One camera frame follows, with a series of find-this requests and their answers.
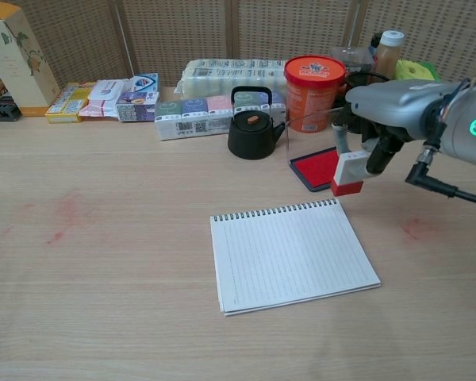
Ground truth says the dark capped bottle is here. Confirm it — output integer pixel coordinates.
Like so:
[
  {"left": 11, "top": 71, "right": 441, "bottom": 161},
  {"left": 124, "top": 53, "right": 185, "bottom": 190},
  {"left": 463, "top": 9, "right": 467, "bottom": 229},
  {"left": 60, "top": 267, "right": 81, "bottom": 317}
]
[{"left": 367, "top": 32, "right": 384, "bottom": 56}]

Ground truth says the small purple box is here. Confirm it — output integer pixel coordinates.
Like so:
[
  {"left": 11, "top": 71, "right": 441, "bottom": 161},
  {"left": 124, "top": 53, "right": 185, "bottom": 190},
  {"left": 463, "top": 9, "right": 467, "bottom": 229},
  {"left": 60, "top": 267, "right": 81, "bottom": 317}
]
[{"left": 115, "top": 90, "right": 160, "bottom": 123}]

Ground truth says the pink wet wipes pack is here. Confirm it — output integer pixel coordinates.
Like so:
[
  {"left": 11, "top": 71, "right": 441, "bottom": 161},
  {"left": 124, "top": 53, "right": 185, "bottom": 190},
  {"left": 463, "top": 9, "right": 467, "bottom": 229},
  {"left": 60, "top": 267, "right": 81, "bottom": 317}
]
[{"left": 78, "top": 78, "right": 134, "bottom": 121}]

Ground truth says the brown bottle white cap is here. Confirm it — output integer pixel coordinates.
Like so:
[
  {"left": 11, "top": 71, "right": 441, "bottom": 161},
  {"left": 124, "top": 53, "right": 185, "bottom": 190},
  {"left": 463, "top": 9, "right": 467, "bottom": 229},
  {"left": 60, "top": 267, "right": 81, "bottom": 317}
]
[{"left": 374, "top": 29, "right": 405, "bottom": 80}]

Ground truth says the blue and white pack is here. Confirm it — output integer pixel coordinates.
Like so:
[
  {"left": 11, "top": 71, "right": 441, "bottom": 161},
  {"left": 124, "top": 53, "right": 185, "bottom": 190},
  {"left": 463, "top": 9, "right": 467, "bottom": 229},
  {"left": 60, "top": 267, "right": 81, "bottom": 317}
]
[{"left": 129, "top": 72, "right": 159, "bottom": 96}]

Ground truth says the clear plastic box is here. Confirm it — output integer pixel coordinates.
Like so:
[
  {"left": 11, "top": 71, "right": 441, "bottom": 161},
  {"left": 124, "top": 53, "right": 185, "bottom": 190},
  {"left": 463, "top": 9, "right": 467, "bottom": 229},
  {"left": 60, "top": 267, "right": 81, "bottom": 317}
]
[{"left": 329, "top": 45, "right": 376, "bottom": 75}]

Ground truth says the white and red stamp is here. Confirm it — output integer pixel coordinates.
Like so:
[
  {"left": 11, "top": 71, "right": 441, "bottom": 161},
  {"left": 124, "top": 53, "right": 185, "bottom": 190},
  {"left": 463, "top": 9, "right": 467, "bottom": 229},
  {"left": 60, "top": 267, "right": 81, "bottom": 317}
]
[{"left": 330, "top": 152, "right": 369, "bottom": 198}]

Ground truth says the large clear-wrapped tissue pack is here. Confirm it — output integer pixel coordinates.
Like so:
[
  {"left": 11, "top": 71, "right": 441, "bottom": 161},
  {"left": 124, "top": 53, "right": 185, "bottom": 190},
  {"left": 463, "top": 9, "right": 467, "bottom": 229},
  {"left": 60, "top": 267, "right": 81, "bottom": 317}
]
[{"left": 175, "top": 58, "right": 289, "bottom": 100}]

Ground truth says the orange lidded tub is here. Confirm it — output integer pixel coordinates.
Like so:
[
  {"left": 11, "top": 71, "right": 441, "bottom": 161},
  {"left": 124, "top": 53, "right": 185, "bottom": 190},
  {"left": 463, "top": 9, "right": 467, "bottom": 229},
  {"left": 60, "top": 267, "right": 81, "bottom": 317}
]
[{"left": 283, "top": 54, "right": 348, "bottom": 134}]

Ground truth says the five-colour tissue multipack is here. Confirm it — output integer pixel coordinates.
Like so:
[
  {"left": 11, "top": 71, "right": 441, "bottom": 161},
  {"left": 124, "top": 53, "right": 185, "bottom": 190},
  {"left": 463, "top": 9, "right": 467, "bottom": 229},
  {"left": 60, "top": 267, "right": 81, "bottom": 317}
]
[{"left": 153, "top": 91, "right": 286, "bottom": 142}]

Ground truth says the tall cream carton orange top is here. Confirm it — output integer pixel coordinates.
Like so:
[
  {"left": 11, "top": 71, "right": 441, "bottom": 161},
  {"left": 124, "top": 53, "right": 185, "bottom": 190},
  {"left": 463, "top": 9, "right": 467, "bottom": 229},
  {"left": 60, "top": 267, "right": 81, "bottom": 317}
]
[{"left": 0, "top": 2, "right": 61, "bottom": 117}]

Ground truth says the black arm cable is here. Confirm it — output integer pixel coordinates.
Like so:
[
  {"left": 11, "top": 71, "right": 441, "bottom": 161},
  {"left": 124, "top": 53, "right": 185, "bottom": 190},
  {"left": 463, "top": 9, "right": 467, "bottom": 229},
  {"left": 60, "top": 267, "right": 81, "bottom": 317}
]
[{"left": 405, "top": 144, "right": 476, "bottom": 207}]

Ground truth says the small black plastic object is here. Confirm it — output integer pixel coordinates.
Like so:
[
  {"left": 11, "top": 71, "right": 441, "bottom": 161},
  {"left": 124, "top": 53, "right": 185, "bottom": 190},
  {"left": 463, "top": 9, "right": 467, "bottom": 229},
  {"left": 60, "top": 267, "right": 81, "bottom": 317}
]
[{"left": 0, "top": 97, "right": 23, "bottom": 124}]

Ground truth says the white spiral notebook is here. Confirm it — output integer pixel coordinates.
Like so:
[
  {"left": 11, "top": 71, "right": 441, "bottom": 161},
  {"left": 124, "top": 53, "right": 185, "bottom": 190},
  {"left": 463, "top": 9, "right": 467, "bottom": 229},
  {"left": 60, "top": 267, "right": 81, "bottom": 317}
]
[{"left": 209, "top": 198, "right": 382, "bottom": 318}]

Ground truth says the yellow flat box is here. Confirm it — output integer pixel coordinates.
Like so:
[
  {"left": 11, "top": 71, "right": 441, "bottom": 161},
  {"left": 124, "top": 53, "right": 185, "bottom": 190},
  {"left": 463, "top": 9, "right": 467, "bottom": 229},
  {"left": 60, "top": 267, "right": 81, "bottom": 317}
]
[{"left": 44, "top": 81, "right": 98, "bottom": 124}]

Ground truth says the green tissue box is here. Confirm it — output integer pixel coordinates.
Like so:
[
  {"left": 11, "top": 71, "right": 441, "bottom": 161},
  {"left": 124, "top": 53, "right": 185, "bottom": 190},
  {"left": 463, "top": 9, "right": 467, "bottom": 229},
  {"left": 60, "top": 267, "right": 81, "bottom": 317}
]
[{"left": 394, "top": 58, "right": 441, "bottom": 83}]

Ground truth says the red ink pad clear lid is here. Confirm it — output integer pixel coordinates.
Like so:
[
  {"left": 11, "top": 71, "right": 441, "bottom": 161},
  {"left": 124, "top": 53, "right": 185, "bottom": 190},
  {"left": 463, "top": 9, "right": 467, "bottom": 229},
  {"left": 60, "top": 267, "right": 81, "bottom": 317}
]
[{"left": 285, "top": 109, "right": 354, "bottom": 194}]

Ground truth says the woven folding screen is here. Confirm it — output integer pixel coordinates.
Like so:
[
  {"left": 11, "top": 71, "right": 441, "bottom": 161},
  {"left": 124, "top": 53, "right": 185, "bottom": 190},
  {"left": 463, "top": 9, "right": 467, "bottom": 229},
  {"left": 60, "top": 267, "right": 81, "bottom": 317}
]
[{"left": 0, "top": 0, "right": 476, "bottom": 92}]

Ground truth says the black teapot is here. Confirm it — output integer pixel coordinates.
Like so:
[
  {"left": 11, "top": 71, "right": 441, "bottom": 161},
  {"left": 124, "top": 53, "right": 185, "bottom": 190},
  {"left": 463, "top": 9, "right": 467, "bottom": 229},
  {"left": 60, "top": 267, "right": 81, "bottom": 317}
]
[{"left": 226, "top": 85, "right": 286, "bottom": 161}]

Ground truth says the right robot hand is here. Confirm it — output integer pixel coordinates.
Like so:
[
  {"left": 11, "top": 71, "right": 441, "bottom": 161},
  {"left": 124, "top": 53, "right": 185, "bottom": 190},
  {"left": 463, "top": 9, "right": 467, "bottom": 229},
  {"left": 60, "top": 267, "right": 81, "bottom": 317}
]
[{"left": 331, "top": 79, "right": 447, "bottom": 175}]

